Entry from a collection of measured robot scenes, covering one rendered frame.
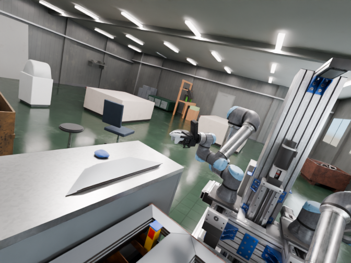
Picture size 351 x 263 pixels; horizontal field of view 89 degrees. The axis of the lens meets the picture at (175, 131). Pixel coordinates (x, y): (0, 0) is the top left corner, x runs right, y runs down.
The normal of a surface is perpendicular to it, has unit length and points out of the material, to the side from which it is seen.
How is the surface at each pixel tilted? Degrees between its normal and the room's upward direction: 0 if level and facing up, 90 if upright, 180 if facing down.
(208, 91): 90
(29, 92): 90
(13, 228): 0
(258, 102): 90
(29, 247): 90
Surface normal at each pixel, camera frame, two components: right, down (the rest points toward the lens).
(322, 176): -0.22, 0.18
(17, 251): 0.78, 0.36
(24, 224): 0.28, -0.93
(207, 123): -0.46, 0.08
